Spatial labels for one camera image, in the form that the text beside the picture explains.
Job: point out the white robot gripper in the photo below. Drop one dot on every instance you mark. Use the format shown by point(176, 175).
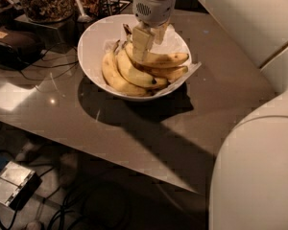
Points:
point(154, 11)

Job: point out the yellow banana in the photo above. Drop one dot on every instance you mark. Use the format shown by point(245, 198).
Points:
point(135, 76)
point(114, 79)
point(153, 60)
point(171, 74)

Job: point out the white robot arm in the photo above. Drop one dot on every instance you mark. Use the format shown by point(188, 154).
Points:
point(249, 186)

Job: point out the white paper bowl liner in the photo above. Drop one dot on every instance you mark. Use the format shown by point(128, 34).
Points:
point(160, 72)

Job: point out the white ceramic bowl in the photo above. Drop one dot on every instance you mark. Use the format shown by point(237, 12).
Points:
point(98, 38)

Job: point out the metal scoop spoon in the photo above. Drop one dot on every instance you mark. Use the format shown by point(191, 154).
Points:
point(83, 17)

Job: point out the dark metal stand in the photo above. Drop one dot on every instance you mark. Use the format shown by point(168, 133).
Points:
point(58, 37)

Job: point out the glass jar of nuts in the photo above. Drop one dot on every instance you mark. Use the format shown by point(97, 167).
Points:
point(47, 11)

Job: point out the black device with label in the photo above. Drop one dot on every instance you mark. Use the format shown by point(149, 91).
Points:
point(19, 49)

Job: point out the silver metal box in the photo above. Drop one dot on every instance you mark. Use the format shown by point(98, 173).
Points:
point(17, 185)

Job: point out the black wire basket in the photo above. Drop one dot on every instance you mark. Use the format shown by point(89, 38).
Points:
point(112, 8)

